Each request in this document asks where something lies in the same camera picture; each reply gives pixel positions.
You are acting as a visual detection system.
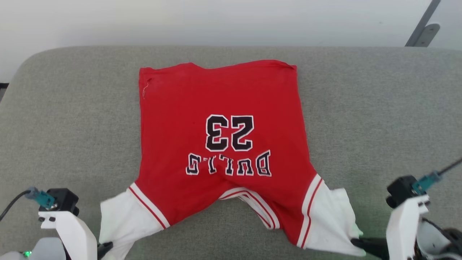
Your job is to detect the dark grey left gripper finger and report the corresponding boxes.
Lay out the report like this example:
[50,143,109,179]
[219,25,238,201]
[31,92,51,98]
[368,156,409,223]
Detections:
[97,241,114,260]

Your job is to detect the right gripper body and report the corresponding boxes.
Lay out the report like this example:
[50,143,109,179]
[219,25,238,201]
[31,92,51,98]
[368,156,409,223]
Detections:
[415,217,462,260]

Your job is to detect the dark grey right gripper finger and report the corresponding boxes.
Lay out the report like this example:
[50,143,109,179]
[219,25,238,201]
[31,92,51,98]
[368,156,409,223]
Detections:
[350,237,391,260]

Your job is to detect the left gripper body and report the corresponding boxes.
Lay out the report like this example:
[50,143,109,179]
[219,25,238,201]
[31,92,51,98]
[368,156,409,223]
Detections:
[0,237,70,260]

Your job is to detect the red and white basketball jersey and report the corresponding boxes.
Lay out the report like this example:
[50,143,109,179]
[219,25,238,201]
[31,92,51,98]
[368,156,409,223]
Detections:
[99,59,366,260]

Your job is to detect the grey fabric sofa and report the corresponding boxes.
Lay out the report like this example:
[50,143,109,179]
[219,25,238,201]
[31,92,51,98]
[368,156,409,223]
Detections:
[0,45,462,260]

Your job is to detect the grey metal post with bracket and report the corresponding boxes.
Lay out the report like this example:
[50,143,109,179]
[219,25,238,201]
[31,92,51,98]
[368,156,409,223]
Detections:
[405,0,442,48]

